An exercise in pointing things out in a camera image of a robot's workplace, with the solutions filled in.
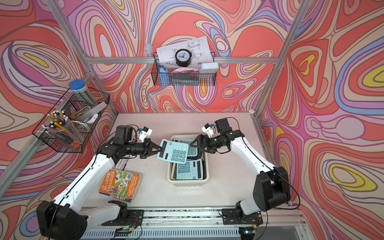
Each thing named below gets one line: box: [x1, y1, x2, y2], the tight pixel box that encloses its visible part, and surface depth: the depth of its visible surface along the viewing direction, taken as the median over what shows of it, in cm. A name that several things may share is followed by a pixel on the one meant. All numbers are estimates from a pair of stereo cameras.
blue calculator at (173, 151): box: [157, 138, 189, 164], surface depth 75 cm
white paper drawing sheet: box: [156, 36, 214, 68], surface depth 84 cm
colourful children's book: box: [99, 169, 142, 203], surface depth 80 cm
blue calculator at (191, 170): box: [176, 159, 203, 180], surface depth 80 cm
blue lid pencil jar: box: [68, 79, 97, 107], surface depth 74 cm
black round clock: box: [175, 48, 192, 67], surface depth 80 cm
